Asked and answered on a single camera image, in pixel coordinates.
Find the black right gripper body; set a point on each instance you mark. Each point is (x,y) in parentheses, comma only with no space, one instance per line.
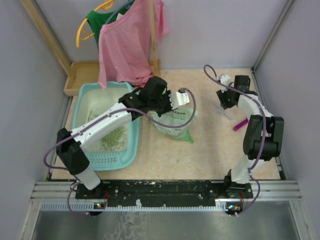
(225,98)

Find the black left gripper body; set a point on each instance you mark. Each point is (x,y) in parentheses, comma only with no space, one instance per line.
(161,105)

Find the grey plastic bag clip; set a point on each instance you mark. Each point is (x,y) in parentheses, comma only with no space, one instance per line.
(222,111)

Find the magenta litter scoop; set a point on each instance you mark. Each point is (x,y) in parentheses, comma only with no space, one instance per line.
(240,125)

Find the green cat litter bag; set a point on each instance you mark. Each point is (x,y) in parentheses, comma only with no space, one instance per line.
(175,118)

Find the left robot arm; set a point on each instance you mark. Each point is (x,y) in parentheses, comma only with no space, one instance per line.
(71,145)

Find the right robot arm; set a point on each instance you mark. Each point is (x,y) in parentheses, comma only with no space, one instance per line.
(263,137)

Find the green litter pellet pile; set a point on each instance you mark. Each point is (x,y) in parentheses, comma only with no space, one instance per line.
(115,141)

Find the teal plastic litter box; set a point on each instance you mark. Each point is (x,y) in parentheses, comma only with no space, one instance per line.
(93,101)

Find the pink t-shirt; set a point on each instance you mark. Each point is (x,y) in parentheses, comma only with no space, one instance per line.
(124,47)

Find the wooden clothes rack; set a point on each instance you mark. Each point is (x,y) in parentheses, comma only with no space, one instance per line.
(79,73)

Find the green shirt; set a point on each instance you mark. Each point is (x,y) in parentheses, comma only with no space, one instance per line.
(96,21)

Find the blue grey clothes hanger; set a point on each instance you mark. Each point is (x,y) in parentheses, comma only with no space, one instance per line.
(121,10)

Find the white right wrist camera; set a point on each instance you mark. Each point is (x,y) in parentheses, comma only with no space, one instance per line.
(225,79)

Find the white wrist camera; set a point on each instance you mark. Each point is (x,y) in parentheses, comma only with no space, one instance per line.
(225,79)
(178,99)

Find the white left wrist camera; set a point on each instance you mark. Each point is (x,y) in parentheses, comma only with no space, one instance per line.
(178,99)

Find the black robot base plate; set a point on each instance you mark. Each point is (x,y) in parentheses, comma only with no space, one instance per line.
(164,193)

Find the grey slotted cable duct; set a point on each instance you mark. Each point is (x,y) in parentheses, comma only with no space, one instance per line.
(92,206)

